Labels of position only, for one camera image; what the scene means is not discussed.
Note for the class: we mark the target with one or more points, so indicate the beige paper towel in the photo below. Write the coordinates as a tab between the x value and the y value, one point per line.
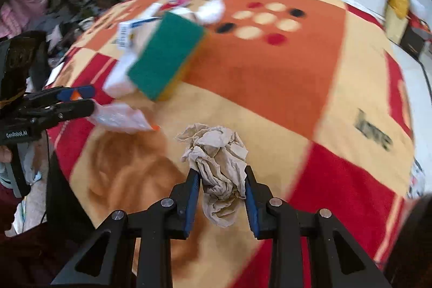
219	155

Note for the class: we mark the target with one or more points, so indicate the white crumpled tissue ball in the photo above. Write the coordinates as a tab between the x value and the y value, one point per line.
210	12

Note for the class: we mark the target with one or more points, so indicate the white blue cardboard box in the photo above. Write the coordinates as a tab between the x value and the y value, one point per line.
125	31

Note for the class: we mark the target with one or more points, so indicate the left hand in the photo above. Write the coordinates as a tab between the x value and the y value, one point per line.
5	154

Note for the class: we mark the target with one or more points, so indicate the clear plastic wrapper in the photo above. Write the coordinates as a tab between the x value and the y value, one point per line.
119	116

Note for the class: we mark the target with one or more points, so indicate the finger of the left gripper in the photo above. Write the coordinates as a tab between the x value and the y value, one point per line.
52	115
59	94

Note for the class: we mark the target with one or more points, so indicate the pink hanging clothes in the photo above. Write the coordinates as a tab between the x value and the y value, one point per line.
16	15

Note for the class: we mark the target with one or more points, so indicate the green yellow scrub sponge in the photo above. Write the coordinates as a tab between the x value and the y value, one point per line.
165	56

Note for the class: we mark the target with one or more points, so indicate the yellow plastic bag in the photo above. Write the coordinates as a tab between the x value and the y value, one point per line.
400	7

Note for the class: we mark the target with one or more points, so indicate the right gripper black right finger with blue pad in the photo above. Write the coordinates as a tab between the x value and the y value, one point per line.
334	256

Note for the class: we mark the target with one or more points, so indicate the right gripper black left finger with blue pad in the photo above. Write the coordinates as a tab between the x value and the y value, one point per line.
135	249

